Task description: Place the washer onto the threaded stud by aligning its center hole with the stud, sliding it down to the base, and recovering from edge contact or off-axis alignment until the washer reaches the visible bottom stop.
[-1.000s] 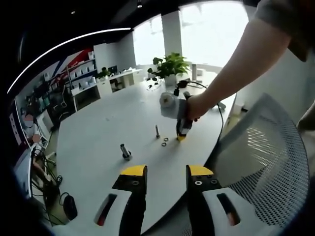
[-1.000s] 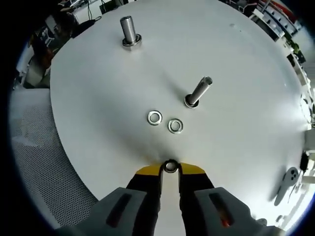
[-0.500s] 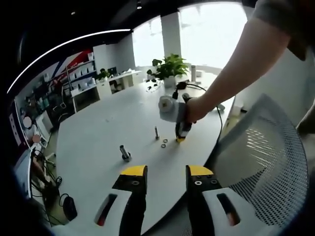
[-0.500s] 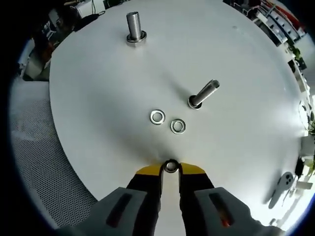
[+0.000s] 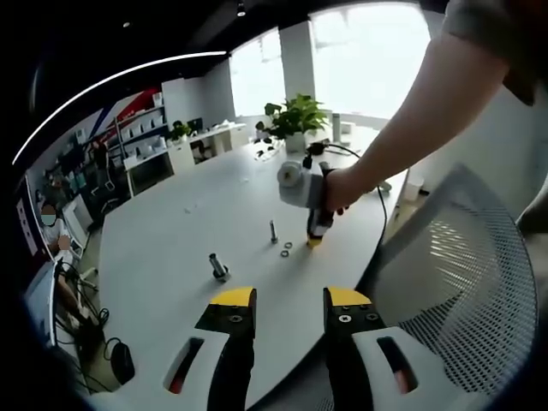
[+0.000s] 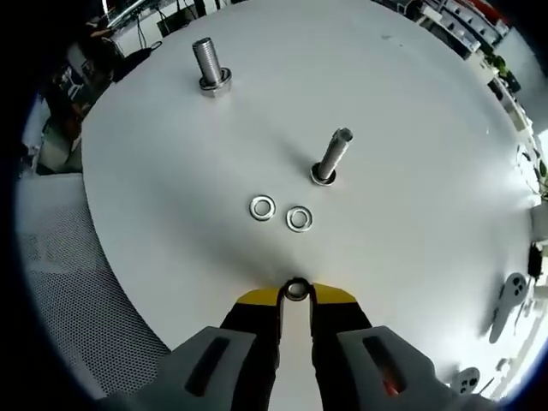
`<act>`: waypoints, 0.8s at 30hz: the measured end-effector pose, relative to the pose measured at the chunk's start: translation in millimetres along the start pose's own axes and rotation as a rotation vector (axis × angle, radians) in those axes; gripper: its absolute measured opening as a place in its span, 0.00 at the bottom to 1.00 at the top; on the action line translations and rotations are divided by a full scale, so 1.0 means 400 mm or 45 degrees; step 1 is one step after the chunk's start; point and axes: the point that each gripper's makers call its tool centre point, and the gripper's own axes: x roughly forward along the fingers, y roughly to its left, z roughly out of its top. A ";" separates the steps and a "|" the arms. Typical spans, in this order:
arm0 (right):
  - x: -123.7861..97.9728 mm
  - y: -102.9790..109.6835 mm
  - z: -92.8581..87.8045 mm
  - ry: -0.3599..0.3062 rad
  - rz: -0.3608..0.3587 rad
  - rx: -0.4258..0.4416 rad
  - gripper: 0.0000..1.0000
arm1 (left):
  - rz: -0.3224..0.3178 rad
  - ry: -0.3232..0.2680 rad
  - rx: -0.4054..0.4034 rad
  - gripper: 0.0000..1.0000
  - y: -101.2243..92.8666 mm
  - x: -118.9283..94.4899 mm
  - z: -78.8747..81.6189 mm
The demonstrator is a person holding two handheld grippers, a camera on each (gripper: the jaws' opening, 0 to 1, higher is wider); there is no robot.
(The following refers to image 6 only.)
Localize white plant pot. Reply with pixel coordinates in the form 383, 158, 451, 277
529, 204, 548, 236

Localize thin threaded steel stud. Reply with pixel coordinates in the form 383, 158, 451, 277
310, 127, 355, 188

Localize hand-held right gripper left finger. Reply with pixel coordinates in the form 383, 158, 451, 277
100, 284, 288, 411

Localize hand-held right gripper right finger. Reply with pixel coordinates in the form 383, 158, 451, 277
310, 283, 487, 411

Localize storage shelf with white bins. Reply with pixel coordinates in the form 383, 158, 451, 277
421, 0, 515, 48

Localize grey mesh office chair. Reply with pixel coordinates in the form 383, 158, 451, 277
16, 173, 172, 399

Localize small potted plant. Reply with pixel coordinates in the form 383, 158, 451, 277
487, 53, 521, 91

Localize thick threaded steel stud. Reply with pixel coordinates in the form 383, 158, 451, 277
191, 37, 235, 98

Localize small black device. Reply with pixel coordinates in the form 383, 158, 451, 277
527, 241, 545, 282

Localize white game controller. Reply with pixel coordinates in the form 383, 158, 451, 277
489, 271, 528, 343
451, 366, 483, 397

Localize black oval pouch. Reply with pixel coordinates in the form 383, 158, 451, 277
122, 40, 164, 74

